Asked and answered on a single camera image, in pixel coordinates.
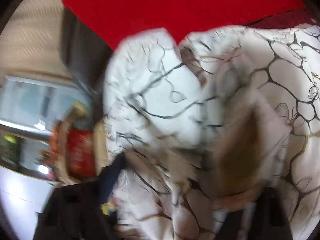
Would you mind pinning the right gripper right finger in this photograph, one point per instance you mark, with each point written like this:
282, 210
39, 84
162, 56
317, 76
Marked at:
264, 219

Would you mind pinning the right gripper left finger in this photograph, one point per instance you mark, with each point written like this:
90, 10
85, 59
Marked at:
73, 211

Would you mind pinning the white black-patterned coat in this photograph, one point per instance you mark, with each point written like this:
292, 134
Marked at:
206, 124

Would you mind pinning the orange black patterned cloth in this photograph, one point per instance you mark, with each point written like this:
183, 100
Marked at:
54, 143

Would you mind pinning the red gift box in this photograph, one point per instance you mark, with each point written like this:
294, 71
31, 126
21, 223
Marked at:
80, 154

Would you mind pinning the silver floral refrigerator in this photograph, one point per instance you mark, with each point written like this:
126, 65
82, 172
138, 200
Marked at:
29, 111

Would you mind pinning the dark brown leather sofa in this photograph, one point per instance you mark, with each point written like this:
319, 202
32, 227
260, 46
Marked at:
85, 55

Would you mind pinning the beige dotted curtain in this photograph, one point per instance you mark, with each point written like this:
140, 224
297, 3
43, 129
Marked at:
31, 40

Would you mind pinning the floral red beige sofa cover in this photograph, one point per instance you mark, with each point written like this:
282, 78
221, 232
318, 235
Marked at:
288, 19

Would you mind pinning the red blanket on sofa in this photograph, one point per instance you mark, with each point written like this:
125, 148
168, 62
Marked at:
113, 20

